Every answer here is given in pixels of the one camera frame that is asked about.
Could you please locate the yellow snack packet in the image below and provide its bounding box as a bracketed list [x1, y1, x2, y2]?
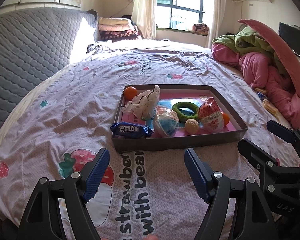
[262, 99, 278, 116]

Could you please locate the pink crumpled duvet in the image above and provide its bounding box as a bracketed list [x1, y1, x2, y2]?
[211, 20, 300, 129]

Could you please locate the blue small wrapper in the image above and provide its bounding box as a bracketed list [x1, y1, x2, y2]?
[257, 92, 267, 102]

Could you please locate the orange fruit right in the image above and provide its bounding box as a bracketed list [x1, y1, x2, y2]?
[222, 112, 230, 126]

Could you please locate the orange fruit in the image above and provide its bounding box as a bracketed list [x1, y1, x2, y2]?
[222, 112, 230, 126]
[123, 86, 138, 101]

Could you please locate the pink strawberry bed sheet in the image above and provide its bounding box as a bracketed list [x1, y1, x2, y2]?
[0, 39, 300, 240]

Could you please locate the red white egg toy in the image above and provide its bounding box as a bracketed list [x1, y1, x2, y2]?
[198, 97, 224, 133]

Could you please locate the yellow small ball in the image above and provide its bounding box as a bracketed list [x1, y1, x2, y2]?
[185, 119, 199, 135]

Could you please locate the green blanket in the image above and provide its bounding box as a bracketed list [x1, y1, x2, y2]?
[212, 26, 288, 76]

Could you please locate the blue snack packet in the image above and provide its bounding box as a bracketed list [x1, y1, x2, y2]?
[110, 121, 154, 139]

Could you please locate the dark cardboard tray pink inside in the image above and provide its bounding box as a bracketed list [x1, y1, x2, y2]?
[111, 84, 248, 152]

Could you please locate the folded cloth on windowsill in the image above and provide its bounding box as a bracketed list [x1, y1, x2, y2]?
[192, 23, 209, 36]

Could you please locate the white crumpled plastic bag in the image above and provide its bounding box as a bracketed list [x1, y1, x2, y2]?
[120, 85, 161, 120]

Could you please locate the orange fruit left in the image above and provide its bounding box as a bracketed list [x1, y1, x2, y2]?
[123, 86, 138, 101]

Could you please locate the white curtain right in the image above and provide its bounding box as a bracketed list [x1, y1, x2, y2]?
[204, 0, 226, 48]

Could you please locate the white curtain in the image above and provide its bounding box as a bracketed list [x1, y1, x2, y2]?
[204, 0, 226, 48]
[130, 0, 157, 40]

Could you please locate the grey quilted headboard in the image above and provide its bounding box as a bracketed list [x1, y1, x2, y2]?
[0, 8, 98, 129]

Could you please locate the white curtain left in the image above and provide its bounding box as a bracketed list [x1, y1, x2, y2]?
[130, 0, 157, 40]

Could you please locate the stack of folded blankets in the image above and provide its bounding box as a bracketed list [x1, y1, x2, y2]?
[98, 17, 143, 42]

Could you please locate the black wall television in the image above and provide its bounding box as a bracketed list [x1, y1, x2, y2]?
[279, 22, 300, 57]

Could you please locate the green ring toy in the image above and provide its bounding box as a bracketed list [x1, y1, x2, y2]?
[172, 101, 199, 123]

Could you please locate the window with dark frame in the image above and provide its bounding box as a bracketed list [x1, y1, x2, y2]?
[155, 0, 205, 31]

